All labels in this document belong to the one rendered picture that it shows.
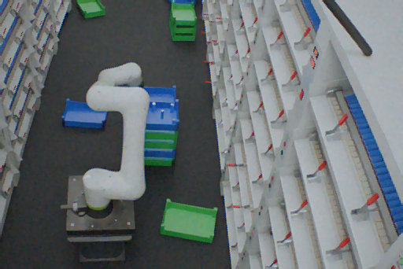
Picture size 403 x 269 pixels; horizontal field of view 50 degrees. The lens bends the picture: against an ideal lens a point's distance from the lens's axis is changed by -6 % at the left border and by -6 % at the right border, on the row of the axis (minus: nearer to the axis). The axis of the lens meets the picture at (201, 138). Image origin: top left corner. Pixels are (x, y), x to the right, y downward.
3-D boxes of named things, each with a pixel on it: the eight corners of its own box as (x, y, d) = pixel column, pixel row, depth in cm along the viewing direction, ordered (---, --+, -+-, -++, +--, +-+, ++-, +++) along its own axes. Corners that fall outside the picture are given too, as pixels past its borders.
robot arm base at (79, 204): (61, 221, 216) (60, 214, 211) (61, 197, 226) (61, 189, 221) (114, 218, 222) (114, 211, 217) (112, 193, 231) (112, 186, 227)
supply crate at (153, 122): (127, 129, 270) (127, 119, 264) (129, 106, 284) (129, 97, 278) (178, 131, 274) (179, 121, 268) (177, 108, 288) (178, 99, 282)
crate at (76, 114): (62, 126, 309) (61, 117, 304) (68, 106, 324) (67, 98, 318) (105, 129, 312) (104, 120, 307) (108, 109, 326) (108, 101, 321)
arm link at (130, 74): (140, 73, 236) (137, 56, 241) (117, 79, 236) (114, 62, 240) (146, 86, 249) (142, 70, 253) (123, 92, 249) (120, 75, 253)
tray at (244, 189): (247, 242, 212) (245, 232, 205) (234, 149, 254) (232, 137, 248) (290, 235, 210) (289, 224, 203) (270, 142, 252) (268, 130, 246)
